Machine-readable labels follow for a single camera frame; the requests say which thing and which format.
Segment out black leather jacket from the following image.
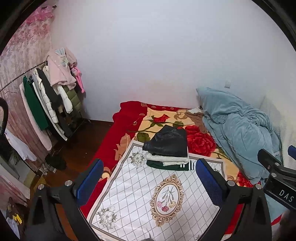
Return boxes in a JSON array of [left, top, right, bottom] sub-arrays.
[[142, 125, 188, 157]]

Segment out metal clothes rack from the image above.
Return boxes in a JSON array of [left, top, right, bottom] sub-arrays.
[[0, 60, 88, 140]]

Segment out white patterned mat cloth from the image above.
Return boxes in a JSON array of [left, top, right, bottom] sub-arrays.
[[87, 141, 219, 240]]

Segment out light blue quilt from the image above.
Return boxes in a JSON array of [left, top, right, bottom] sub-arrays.
[[196, 87, 282, 185]]

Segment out white puffer jacket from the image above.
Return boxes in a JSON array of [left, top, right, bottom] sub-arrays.
[[33, 65, 73, 123]]

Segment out green striped sweater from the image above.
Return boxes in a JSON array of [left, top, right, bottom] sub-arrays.
[[146, 160, 194, 171]]

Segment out red floral blanket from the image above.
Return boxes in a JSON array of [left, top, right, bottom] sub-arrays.
[[79, 100, 283, 235]]

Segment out black hanging coat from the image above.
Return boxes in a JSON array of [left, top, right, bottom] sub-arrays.
[[35, 68, 72, 137]]

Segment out cream white knit garment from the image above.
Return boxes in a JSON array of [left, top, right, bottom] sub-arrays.
[[146, 153, 190, 166]]

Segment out green hanging garment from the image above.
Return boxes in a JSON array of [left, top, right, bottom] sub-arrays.
[[23, 76, 48, 131]]

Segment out brown garment on bed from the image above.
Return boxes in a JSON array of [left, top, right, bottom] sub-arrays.
[[185, 111, 208, 133]]

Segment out pink fluffy coat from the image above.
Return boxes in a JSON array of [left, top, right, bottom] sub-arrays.
[[46, 48, 77, 90]]

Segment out pink floral curtain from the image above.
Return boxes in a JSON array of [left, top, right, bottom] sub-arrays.
[[1, 4, 54, 171]]

